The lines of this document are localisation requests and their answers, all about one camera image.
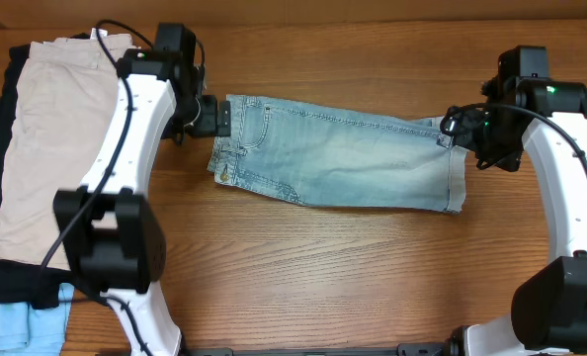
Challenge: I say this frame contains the light blue denim shorts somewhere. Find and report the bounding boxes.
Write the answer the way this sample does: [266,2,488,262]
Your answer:
[208,95,466,214]

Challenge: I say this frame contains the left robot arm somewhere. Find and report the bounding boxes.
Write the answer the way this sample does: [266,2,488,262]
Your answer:
[41,23,231,355]

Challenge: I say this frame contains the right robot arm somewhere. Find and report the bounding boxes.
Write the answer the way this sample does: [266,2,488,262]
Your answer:
[440,45,587,355]

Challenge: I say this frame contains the beige folded shorts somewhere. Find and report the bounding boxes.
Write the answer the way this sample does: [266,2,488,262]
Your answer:
[0,34,132,265]

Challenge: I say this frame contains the black garment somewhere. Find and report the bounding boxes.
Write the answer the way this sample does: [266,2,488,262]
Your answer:
[0,32,126,334]

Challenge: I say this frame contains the light blue cloth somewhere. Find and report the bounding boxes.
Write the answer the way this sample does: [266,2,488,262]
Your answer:
[0,283,75,356]

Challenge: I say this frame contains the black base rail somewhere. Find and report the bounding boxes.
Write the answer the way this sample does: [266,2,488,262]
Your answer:
[183,340,464,356]

